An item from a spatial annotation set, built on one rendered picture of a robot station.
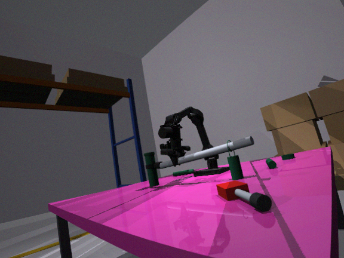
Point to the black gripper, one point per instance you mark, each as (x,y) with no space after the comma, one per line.
(176,150)

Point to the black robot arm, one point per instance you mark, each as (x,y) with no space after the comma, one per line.
(168,130)

